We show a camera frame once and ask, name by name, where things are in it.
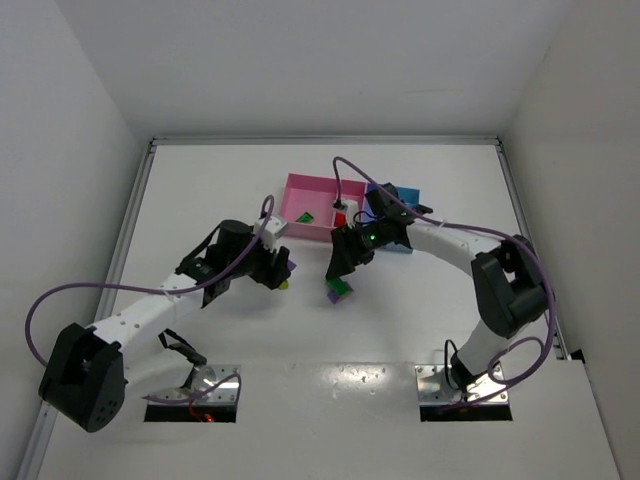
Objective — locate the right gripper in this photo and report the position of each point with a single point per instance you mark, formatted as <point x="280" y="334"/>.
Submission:
<point x="345" y="245"/>

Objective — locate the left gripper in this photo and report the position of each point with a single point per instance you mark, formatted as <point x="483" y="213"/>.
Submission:
<point x="276" y="265"/>

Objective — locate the green lego brick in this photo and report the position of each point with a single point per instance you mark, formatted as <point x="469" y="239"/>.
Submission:
<point x="305" y="218"/>
<point x="339" y="287"/>

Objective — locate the red lego brick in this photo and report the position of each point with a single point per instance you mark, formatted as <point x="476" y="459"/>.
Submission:
<point x="340" y="220"/>

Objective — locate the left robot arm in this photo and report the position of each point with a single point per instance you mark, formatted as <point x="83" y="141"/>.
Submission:
<point x="136" y="352"/>

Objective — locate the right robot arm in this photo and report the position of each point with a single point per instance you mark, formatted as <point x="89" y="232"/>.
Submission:
<point x="508" y="287"/>

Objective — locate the dark blue container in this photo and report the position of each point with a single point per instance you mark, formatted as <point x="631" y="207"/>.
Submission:
<point x="376" y="202"/>

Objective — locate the pink small container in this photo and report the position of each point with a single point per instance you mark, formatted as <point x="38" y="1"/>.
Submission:
<point x="354" y="190"/>

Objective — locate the pink large container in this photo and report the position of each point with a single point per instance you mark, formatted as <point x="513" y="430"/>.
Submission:
<point x="305" y="193"/>

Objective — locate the light blue container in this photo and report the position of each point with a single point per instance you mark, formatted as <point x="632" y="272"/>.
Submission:
<point x="410" y="197"/>

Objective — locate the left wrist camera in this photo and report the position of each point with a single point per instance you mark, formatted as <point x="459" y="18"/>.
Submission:
<point x="270" y="231"/>

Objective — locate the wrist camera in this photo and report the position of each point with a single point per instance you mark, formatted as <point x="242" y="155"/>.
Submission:
<point x="349" y="208"/>
<point x="270" y="231"/>

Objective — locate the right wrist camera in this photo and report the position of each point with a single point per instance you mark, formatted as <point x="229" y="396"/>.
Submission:
<point x="349" y="208"/>

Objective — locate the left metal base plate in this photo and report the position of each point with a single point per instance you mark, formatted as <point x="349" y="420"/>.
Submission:
<point x="209" y="385"/>

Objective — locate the metal base plate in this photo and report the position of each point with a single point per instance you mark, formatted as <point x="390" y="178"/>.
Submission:
<point x="434" y="391"/>
<point x="209" y="385"/>

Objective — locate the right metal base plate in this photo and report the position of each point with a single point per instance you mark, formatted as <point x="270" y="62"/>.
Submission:
<point x="434" y="391"/>

